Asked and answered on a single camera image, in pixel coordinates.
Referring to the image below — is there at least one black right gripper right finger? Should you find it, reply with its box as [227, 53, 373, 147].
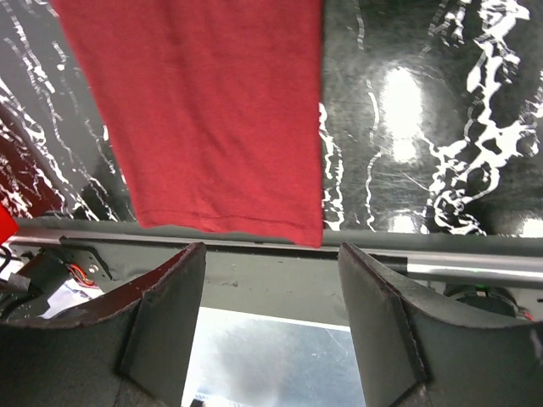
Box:
[338, 243, 542, 406]

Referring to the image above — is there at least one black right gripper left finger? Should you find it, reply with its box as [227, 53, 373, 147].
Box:
[1, 243, 206, 406]

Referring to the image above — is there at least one dark red t shirt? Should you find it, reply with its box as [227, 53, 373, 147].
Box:
[53, 1, 323, 248]

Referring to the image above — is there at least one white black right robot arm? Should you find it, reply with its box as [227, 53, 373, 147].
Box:
[1, 243, 542, 406]

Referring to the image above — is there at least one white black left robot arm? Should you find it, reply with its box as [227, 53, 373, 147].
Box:
[1, 245, 105, 321]

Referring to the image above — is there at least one red plastic bin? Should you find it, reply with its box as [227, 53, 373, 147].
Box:
[0, 206, 19, 244]

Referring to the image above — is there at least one black marbled table mat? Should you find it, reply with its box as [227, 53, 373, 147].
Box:
[1, 1, 542, 238]

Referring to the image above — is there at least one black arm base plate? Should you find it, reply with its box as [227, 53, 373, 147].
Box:
[11, 218, 542, 325]

